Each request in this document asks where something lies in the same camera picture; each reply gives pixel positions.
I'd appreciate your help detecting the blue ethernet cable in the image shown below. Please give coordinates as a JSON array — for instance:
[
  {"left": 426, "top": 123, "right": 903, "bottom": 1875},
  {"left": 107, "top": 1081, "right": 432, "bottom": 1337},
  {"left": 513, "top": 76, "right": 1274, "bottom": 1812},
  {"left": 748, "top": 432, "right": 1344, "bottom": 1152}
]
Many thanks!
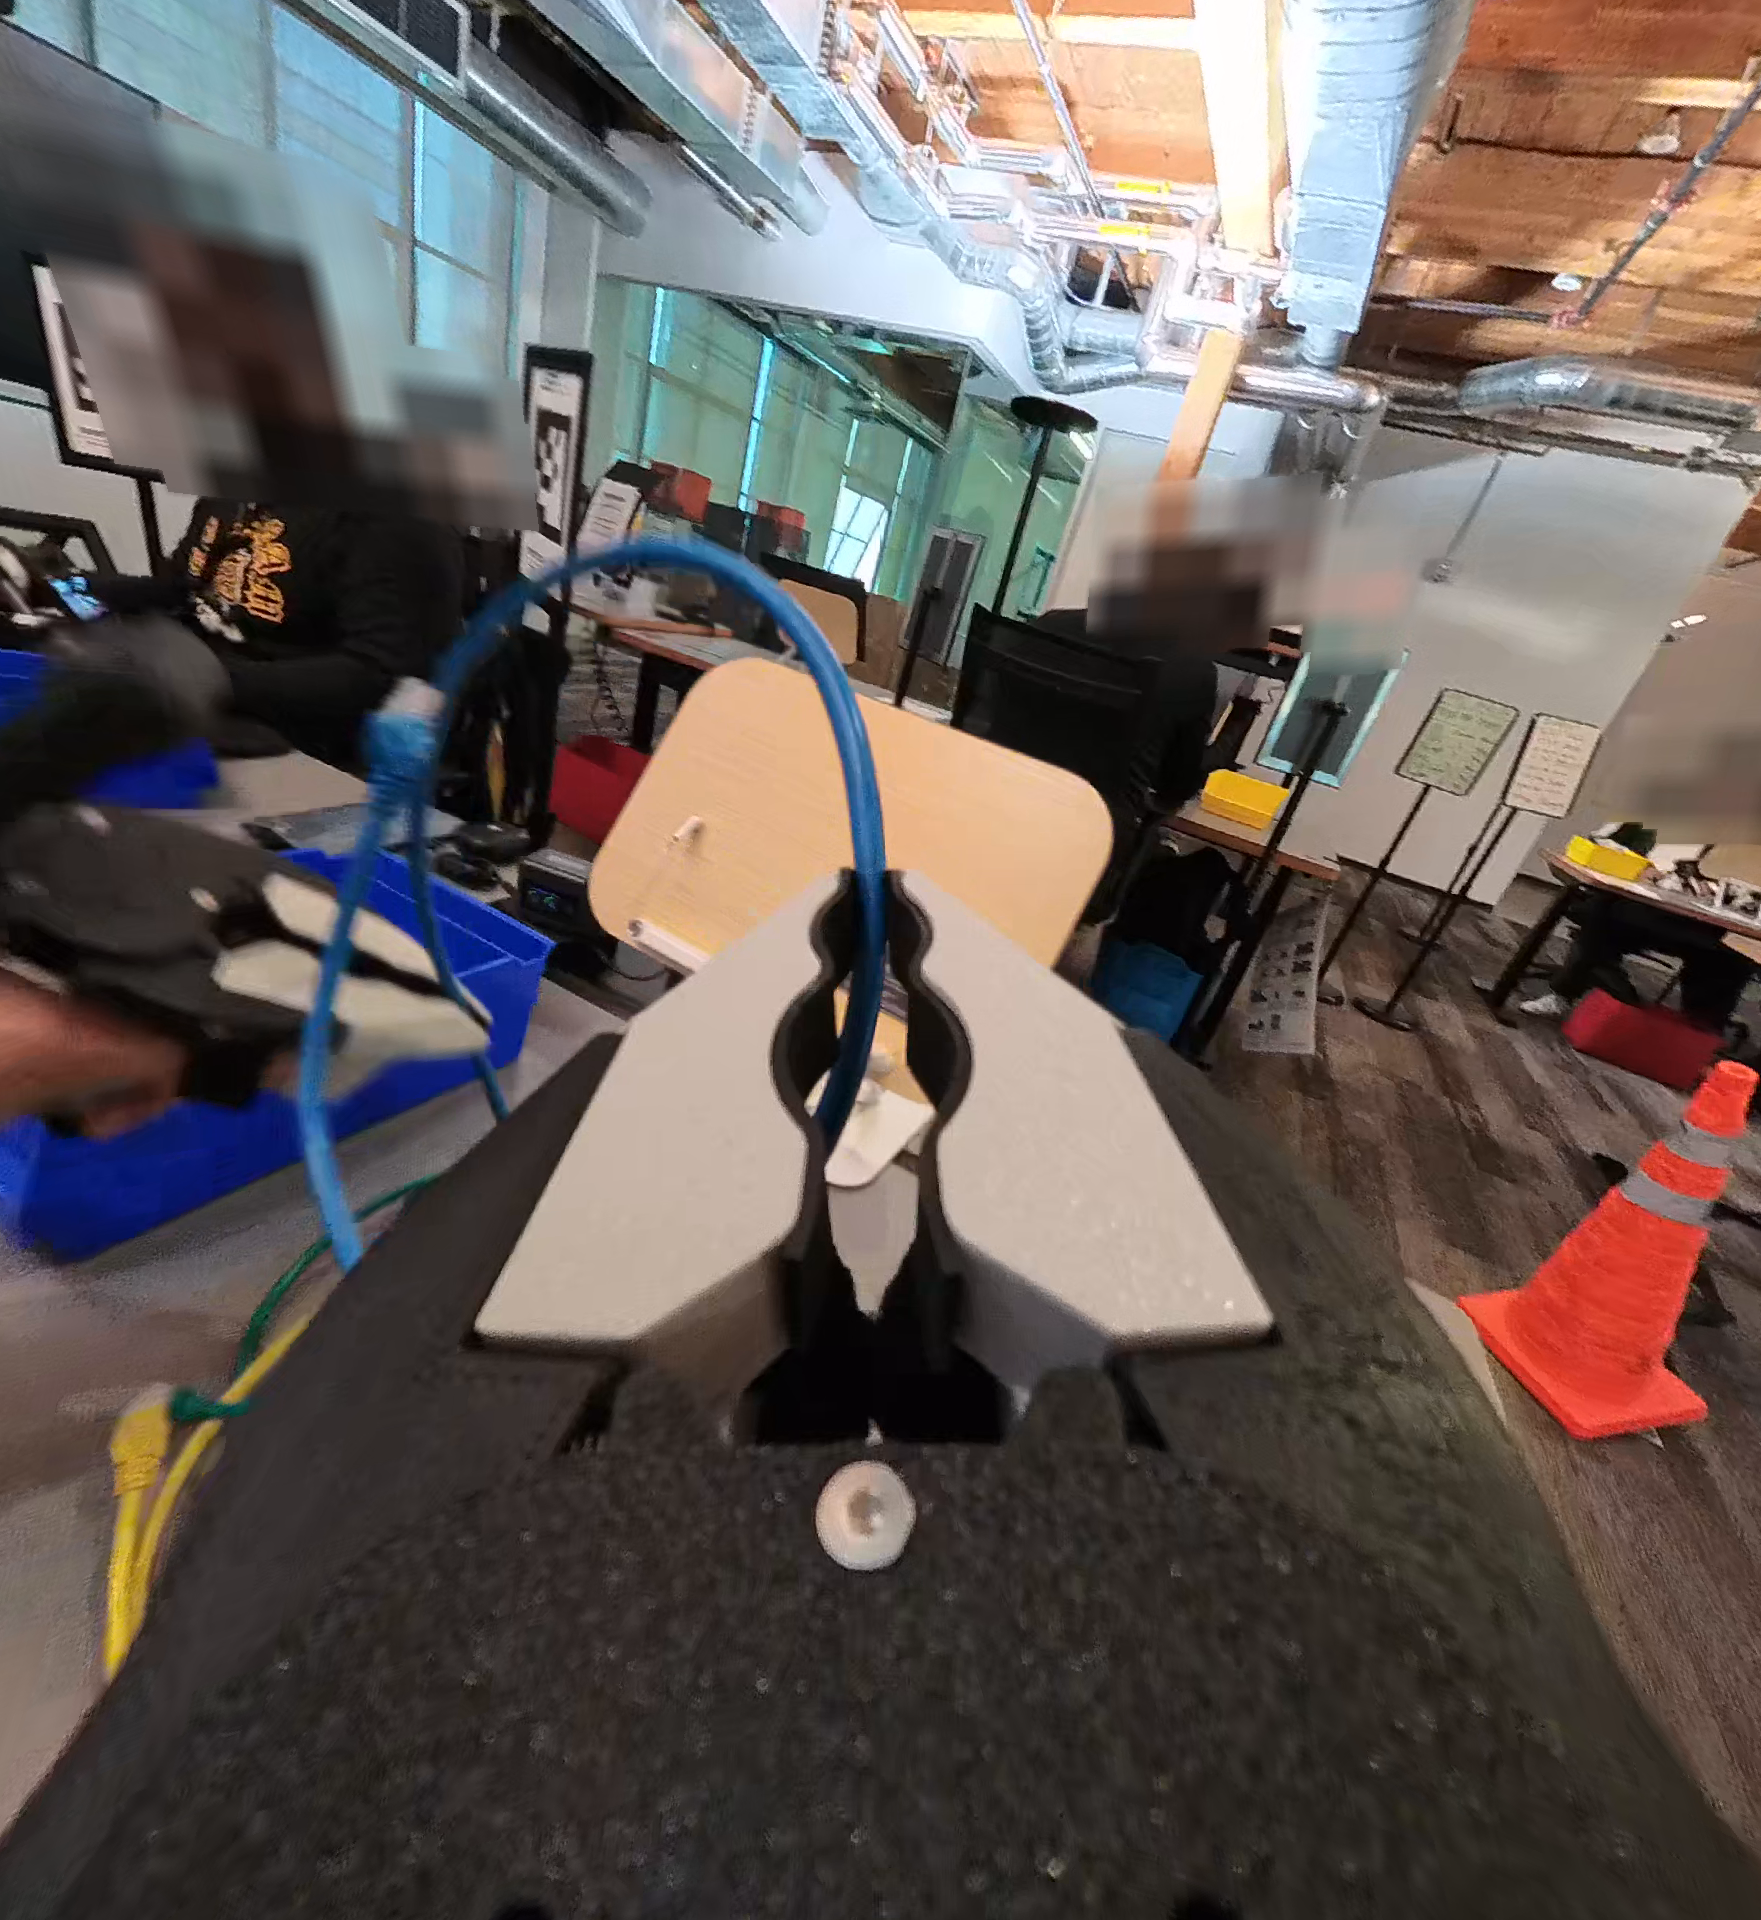
[{"left": 292, "top": 533, "right": 892, "bottom": 1277}]

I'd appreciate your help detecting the wooden table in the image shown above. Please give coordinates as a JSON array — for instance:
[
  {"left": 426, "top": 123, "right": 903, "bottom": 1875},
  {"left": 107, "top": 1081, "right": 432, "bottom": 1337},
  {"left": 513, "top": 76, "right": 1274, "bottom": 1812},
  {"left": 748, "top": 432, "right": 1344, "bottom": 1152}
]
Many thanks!
[
  {"left": 1164, "top": 791, "right": 1345, "bottom": 1060},
  {"left": 1481, "top": 842, "right": 1761, "bottom": 1037}
]

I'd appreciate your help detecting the silver ventilation duct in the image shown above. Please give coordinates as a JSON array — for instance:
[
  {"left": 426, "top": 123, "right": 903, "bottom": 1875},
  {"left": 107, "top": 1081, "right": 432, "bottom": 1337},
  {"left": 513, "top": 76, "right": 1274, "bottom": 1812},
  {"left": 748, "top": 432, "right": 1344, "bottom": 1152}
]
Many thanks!
[{"left": 1276, "top": 0, "right": 1479, "bottom": 372}]

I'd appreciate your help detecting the wooden chair back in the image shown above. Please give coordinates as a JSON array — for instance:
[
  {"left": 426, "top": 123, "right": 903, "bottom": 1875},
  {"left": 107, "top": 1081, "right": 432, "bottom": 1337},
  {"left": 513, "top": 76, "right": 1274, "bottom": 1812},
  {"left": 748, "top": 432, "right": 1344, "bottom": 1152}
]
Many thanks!
[{"left": 585, "top": 654, "right": 1119, "bottom": 996}]

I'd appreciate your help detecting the white sign on stand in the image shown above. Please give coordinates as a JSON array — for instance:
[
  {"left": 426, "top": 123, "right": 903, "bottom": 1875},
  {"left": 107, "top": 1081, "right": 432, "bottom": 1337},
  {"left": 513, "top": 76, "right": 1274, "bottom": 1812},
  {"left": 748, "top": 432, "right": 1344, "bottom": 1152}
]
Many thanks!
[
  {"left": 1422, "top": 710, "right": 1606, "bottom": 1022},
  {"left": 1357, "top": 683, "right": 1526, "bottom": 1037}
]

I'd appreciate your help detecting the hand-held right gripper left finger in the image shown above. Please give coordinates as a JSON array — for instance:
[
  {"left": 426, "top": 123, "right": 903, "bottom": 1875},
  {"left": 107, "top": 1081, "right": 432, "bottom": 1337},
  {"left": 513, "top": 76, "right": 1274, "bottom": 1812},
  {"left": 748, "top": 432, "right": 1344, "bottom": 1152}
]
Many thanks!
[{"left": 473, "top": 865, "right": 867, "bottom": 1419}]

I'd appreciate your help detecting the printed tag poster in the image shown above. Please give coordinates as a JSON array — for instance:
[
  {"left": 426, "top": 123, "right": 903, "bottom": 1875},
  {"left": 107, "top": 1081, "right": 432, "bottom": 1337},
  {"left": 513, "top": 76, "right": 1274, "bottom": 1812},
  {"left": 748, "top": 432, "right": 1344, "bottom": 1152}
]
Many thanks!
[{"left": 522, "top": 343, "right": 594, "bottom": 545}]

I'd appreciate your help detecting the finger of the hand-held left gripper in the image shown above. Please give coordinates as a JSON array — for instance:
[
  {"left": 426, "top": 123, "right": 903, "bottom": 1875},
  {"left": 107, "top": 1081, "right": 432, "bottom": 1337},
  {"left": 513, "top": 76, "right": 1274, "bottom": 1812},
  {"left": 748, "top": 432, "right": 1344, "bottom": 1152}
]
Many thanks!
[
  {"left": 214, "top": 953, "right": 494, "bottom": 1094},
  {"left": 259, "top": 869, "right": 450, "bottom": 980}
]

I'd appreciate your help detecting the green ethernet cable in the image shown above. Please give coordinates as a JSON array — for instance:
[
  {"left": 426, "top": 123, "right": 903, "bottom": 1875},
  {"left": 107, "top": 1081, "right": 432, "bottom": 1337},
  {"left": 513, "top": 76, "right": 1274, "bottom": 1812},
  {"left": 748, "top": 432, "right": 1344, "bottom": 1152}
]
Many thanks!
[{"left": 165, "top": 1173, "right": 435, "bottom": 1429}]

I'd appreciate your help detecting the black box device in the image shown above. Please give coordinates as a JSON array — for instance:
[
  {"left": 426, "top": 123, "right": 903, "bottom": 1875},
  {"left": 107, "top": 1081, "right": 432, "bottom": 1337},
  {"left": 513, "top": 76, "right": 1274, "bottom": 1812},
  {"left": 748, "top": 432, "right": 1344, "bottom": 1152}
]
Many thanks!
[{"left": 516, "top": 843, "right": 601, "bottom": 943}]

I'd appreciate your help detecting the white plastic bracket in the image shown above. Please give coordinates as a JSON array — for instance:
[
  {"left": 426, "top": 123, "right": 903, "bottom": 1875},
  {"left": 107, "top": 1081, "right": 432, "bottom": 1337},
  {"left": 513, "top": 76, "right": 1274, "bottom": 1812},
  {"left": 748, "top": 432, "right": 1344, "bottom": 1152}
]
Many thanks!
[{"left": 817, "top": 1050, "right": 945, "bottom": 1192}]

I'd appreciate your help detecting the yellow ethernet cable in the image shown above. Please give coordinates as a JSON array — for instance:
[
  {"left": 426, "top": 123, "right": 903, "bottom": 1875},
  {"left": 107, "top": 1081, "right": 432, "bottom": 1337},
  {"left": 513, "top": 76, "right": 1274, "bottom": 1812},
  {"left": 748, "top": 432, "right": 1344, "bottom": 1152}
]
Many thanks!
[{"left": 100, "top": 1302, "right": 322, "bottom": 1686}]

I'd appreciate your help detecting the screen on black stand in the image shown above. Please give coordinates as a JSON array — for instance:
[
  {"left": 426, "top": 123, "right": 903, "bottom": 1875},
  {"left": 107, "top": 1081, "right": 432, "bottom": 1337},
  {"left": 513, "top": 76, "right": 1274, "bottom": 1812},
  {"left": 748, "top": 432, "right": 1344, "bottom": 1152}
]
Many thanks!
[{"left": 1178, "top": 647, "right": 1408, "bottom": 1070}]

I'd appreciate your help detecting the orange traffic cone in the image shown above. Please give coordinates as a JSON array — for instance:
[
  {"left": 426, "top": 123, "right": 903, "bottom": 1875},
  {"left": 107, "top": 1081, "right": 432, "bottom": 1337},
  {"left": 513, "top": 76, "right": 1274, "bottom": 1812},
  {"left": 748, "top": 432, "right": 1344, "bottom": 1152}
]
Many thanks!
[{"left": 1457, "top": 1056, "right": 1761, "bottom": 1446}]

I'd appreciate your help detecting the red plastic bin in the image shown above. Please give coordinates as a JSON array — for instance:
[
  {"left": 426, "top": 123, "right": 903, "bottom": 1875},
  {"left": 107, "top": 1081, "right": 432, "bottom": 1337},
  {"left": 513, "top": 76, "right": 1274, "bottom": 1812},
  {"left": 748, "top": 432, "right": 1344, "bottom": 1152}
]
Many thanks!
[
  {"left": 547, "top": 731, "right": 660, "bottom": 845},
  {"left": 1559, "top": 986, "right": 1727, "bottom": 1094}
]

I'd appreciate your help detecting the small blue bin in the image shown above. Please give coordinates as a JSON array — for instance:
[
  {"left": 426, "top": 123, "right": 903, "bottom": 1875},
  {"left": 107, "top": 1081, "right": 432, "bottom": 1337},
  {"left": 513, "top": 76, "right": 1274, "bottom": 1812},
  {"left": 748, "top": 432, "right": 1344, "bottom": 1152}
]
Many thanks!
[{"left": 1087, "top": 936, "right": 1207, "bottom": 1045}]

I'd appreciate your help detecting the person's left hand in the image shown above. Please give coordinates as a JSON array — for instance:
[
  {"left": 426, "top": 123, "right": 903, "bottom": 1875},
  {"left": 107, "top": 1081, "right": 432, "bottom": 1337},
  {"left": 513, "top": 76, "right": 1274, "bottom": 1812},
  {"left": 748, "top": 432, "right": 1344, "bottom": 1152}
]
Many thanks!
[{"left": 0, "top": 947, "right": 199, "bottom": 1160}]

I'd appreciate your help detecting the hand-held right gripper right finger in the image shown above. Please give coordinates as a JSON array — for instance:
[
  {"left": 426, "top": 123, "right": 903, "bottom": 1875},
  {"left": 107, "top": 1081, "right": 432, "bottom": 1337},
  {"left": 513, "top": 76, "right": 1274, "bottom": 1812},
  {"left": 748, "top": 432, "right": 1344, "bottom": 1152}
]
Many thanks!
[{"left": 880, "top": 869, "right": 1279, "bottom": 1398}]

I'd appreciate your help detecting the black floor lamp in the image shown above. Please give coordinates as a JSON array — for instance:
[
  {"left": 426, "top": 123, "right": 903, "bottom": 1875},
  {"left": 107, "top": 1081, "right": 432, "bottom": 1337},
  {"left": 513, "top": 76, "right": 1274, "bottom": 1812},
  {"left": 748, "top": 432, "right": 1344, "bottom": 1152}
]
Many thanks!
[{"left": 990, "top": 394, "right": 1104, "bottom": 710}]

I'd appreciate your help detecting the hanging printed paper sheet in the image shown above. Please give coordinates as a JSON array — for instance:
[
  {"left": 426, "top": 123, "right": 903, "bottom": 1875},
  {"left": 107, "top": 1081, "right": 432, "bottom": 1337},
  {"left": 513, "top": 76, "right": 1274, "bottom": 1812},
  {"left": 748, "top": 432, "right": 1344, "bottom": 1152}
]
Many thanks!
[{"left": 1238, "top": 895, "right": 1329, "bottom": 1056}]

